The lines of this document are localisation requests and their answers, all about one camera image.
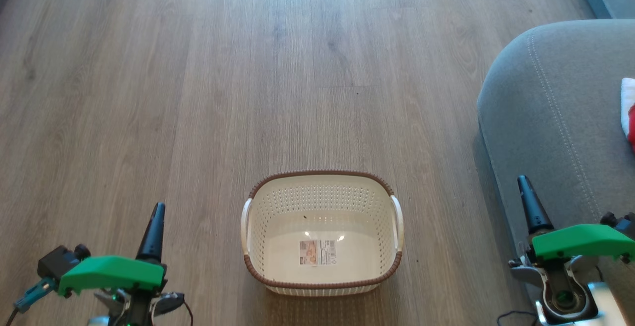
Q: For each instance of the red basketball jersey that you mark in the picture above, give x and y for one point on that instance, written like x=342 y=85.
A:
x=632 y=127

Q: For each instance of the white clothing item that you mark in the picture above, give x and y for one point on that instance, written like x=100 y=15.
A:
x=628 y=95

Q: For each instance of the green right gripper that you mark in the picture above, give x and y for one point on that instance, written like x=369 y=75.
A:
x=580 y=241

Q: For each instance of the dark teal wrist camera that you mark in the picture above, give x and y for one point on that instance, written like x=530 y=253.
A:
x=620 y=219
x=57 y=264

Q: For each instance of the dark teal left wrist camera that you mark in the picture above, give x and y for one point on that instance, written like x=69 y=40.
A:
x=57 y=264

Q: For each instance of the grey fabric sofa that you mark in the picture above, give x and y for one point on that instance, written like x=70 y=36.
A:
x=555 y=117

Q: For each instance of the cream plastic laundry basket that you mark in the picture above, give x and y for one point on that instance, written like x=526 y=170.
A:
x=322 y=227

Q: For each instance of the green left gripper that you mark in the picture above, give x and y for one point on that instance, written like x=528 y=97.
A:
x=109 y=274

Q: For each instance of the dark teal right wrist camera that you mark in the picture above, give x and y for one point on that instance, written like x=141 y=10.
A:
x=620 y=219

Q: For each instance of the paper label sticker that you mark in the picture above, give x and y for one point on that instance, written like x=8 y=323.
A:
x=317 y=252

